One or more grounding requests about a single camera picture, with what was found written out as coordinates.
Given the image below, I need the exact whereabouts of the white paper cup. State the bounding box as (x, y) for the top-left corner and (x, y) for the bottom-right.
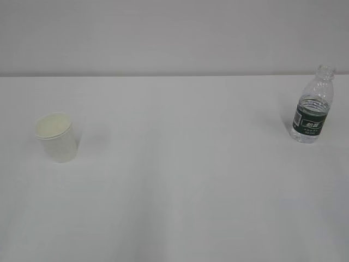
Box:
(35, 112), (77, 163)

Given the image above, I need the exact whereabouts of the clear water bottle green label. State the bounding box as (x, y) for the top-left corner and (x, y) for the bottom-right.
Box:
(290, 65), (335, 144)

